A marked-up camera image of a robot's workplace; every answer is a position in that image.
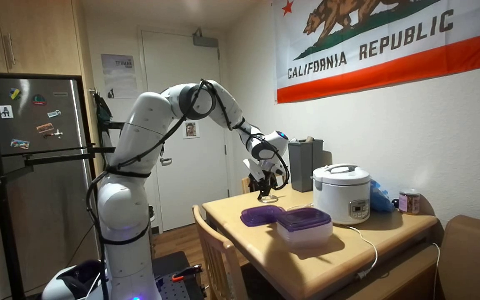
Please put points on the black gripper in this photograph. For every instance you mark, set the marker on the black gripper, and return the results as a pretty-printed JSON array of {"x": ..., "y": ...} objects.
[{"x": 266, "y": 181}]

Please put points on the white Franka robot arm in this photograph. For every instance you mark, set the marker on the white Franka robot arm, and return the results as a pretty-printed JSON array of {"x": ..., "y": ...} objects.
[{"x": 124, "y": 222}]

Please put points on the clear lunch box purple lid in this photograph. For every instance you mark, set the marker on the clear lunch box purple lid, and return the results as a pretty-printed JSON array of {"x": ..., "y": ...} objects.
[{"x": 304, "y": 234}]

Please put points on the wooden chair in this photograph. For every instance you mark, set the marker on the wooden chair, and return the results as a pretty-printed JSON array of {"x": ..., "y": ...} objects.
[
  {"x": 218, "y": 261},
  {"x": 246, "y": 184}
]

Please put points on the purple cloth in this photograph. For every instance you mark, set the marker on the purple cloth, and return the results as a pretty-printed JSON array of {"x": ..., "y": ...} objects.
[{"x": 258, "y": 216}]

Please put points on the dark grey tall container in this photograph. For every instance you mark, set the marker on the dark grey tall container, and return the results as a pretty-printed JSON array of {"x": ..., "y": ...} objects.
[{"x": 304, "y": 167}]

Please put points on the white rice cooker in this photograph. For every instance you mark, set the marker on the white rice cooker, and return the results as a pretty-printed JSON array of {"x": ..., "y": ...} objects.
[{"x": 341, "y": 194}]

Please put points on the white door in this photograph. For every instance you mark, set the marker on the white door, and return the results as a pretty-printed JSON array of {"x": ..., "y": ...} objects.
[{"x": 191, "y": 184}]

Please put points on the small photo on door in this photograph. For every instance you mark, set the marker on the small photo on door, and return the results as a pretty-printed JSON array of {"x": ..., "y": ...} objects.
[{"x": 191, "y": 129}]

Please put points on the blue plastic bag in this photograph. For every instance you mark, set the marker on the blue plastic bag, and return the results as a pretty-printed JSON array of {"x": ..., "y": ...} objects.
[{"x": 383, "y": 201}]

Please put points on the grey door closer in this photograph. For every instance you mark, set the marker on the grey door closer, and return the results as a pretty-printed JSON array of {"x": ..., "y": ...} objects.
[{"x": 206, "y": 41}]

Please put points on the California Republic flag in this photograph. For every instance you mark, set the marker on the California Republic flag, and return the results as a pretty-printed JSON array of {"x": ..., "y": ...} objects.
[{"x": 391, "y": 77}]

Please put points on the black hanging bag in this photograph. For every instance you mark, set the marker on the black hanging bag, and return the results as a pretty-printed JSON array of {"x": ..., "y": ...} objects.
[{"x": 103, "y": 111}]

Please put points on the brown sofa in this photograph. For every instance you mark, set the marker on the brown sofa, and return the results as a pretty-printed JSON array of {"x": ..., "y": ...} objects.
[{"x": 474, "y": 261}]

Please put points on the white and black helmet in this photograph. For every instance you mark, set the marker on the white and black helmet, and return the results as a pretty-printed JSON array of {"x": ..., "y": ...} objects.
[{"x": 66, "y": 284}]

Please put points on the small white fridge magnet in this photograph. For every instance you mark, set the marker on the small white fridge magnet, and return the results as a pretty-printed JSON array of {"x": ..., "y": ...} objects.
[{"x": 54, "y": 114}]

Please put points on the red orange fridge magnet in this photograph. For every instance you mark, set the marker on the red orange fridge magnet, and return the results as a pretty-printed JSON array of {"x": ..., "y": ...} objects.
[{"x": 44, "y": 129}]

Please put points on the round dark fridge magnet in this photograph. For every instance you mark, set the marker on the round dark fridge magnet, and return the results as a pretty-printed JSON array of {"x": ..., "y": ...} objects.
[{"x": 39, "y": 101}]

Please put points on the blue striped fridge magnet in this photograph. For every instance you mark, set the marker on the blue striped fridge magnet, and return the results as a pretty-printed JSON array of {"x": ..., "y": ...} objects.
[{"x": 19, "y": 144}]

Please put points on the yellow fridge magnet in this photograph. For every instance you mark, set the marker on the yellow fridge magnet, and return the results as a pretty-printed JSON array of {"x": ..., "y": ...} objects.
[{"x": 16, "y": 94}]

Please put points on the white square fridge magnet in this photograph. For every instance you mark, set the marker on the white square fridge magnet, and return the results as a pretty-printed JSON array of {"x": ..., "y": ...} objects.
[{"x": 6, "y": 111}]

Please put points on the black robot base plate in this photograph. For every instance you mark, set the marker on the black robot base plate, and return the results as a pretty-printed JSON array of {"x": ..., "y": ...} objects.
[{"x": 168, "y": 286}]

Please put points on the black stereo camera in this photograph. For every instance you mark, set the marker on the black stereo camera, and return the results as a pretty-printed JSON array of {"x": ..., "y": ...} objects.
[{"x": 116, "y": 126}]

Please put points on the paper sheet on wall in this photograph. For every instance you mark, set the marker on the paper sheet on wall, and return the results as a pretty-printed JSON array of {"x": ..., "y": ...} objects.
[{"x": 118, "y": 64}]

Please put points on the wooden wall cabinets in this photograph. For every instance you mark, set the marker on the wooden wall cabinets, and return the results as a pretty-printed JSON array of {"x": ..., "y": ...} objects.
[{"x": 41, "y": 34}]

